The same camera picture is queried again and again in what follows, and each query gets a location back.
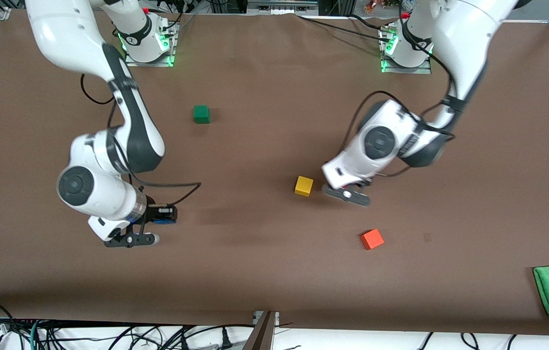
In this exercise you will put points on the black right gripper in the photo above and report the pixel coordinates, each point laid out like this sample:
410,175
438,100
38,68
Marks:
153,212

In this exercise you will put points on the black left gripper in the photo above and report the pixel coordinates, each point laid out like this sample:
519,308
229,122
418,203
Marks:
362,183

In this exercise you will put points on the blue wooden block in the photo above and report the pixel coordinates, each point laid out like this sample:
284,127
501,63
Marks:
163,220

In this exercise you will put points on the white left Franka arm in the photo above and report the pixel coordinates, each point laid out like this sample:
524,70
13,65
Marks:
381,143

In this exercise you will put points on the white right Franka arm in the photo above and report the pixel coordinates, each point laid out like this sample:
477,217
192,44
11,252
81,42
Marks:
89,189

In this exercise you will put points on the orange wooden block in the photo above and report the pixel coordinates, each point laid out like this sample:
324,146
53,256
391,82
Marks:
372,239

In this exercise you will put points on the yellow wooden block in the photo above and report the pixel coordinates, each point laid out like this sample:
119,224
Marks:
303,186

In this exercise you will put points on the green wooden block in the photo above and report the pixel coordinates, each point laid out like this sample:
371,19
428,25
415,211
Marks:
201,114

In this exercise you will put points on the brown table cover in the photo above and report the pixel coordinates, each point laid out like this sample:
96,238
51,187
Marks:
274,272

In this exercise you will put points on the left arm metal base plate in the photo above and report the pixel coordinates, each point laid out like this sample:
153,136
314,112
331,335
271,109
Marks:
408,70

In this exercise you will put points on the brown slanted post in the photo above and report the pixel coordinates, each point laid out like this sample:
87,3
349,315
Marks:
260,335

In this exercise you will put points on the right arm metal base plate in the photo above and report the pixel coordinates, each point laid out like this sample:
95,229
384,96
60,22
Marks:
171,48

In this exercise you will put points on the silver aluminium frame rail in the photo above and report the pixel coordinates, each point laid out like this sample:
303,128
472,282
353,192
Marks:
281,6

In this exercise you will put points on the silver aluminium corner bracket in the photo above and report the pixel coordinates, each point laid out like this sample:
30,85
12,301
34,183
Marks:
1,13

